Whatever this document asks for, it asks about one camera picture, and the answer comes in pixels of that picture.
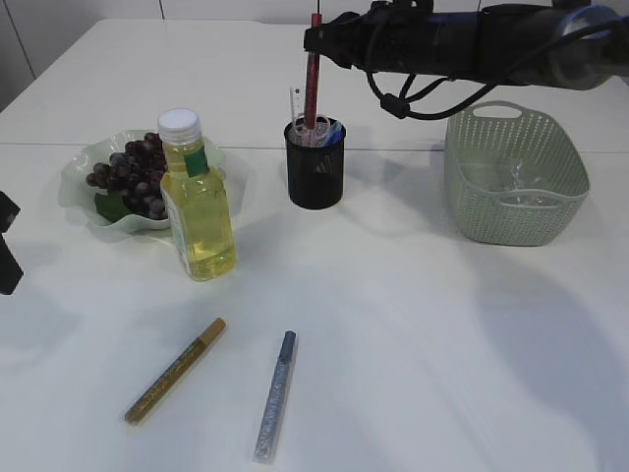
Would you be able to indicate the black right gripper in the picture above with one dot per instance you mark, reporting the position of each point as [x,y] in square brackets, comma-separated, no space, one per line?
[380,40]

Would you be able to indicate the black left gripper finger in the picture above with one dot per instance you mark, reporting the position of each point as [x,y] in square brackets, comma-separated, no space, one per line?
[8,212]
[10,271]

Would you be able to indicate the red glitter pen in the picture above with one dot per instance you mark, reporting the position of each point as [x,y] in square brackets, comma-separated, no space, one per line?
[311,90]

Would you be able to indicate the clear plastic ruler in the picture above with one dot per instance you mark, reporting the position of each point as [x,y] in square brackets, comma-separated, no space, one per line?
[296,104]

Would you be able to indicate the blue scissors with sheath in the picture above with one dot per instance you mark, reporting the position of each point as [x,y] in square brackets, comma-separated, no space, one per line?
[334,134]

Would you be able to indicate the pink scissors with purple sheath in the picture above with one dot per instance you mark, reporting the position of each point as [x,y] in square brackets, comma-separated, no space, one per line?
[314,137]

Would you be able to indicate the purple grape bunch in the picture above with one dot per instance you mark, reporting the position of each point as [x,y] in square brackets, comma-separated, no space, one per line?
[130,181]

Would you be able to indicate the gold glitter pen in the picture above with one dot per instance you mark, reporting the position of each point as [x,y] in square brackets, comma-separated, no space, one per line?
[173,373]

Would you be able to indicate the yellow tea bottle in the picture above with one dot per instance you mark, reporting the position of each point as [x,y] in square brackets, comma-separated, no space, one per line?
[195,197]

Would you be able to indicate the clear plastic sheet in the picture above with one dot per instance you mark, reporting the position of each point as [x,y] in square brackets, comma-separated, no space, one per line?
[524,185]

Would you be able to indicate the silver glitter pen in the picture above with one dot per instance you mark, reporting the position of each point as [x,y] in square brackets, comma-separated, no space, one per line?
[270,423]

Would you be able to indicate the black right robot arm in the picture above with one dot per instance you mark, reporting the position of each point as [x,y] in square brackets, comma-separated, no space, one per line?
[569,45]

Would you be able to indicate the green wavy glass plate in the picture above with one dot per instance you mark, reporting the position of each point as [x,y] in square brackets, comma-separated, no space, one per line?
[100,153]

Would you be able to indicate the black mesh pen cup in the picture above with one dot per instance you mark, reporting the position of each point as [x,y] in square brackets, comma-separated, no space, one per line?
[315,175]

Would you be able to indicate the green woven plastic basket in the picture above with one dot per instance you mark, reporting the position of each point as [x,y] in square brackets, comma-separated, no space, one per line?
[478,149]

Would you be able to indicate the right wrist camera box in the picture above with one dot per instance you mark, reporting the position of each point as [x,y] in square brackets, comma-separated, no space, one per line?
[415,6]

